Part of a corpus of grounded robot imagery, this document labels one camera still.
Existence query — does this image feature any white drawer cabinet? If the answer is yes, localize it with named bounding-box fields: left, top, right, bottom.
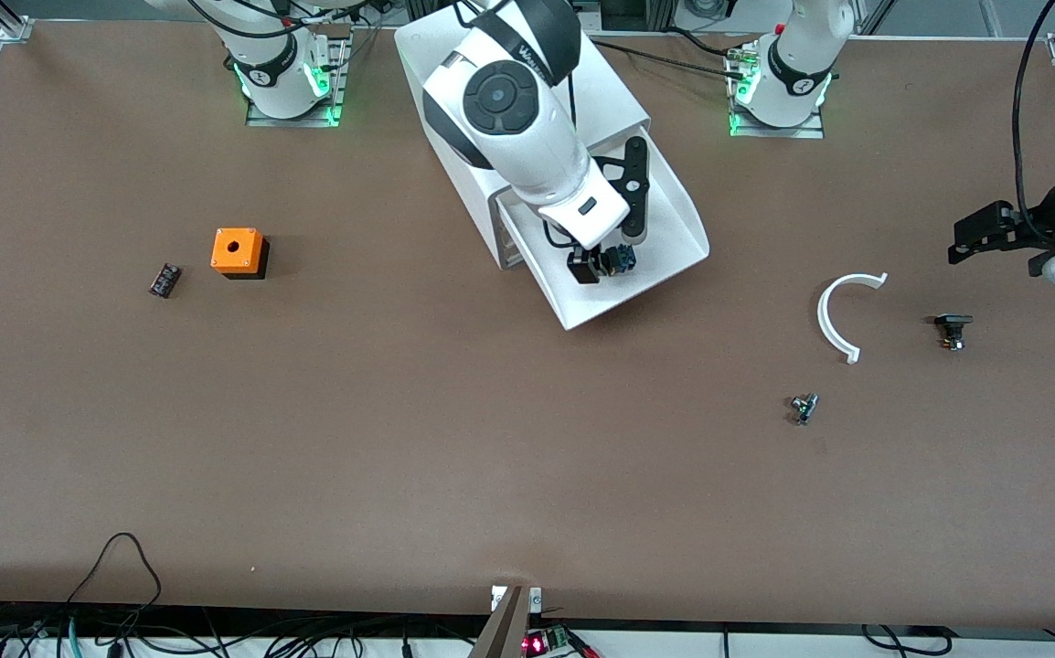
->
left=394, top=0, right=653, bottom=271

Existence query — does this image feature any black curled cable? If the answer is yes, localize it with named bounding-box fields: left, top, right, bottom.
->
left=860, top=624, right=951, bottom=657

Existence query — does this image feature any orange box with black base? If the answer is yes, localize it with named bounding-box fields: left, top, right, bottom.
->
left=210, top=228, right=271, bottom=281

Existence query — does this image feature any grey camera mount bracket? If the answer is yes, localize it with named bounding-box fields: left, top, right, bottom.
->
left=467, top=584, right=544, bottom=658

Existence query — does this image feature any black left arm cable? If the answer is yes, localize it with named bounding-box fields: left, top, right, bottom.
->
left=1013, top=0, right=1055, bottom=227

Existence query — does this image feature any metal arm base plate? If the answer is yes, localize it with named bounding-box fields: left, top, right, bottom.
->
left=726, top=40, right=827, bottom=141
left=245, top=25, right=347, bottom=128

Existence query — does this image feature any thick black cable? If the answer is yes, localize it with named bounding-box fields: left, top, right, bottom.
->
left=590, top=37, right=750, bottom=73

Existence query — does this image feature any white curved plastic piece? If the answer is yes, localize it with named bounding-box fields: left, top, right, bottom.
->
left=816, top=271, right=890, bottom=366

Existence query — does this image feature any black looped cable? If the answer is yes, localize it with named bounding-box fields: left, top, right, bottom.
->
left=65, top=532, right=164, bottom=610

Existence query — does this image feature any circuit board with red light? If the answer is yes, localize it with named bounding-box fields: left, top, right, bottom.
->
left=522, top=624, right=598, bottom=658

